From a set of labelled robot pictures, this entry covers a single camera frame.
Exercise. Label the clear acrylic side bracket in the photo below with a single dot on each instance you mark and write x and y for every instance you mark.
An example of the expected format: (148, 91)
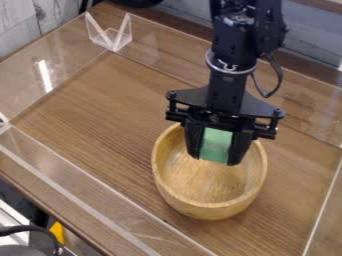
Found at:
(4, 123)

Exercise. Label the yellow sticker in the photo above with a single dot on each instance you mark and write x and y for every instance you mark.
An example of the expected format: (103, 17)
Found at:
(58, 231)

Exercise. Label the clear acrylic corner bracket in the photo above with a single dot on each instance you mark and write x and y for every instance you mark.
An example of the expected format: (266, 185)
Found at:
(112, 39)

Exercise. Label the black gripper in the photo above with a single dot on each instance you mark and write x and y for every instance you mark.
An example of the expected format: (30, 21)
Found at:
(222, 105)

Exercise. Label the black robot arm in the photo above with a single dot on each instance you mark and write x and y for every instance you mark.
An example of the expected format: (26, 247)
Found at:
(249, 32)

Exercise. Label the brown wooden bowl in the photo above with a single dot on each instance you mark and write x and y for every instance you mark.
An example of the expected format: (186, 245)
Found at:
(205, 190)

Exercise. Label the green rectangular block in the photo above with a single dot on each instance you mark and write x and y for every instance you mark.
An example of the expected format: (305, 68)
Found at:
(215, 145)

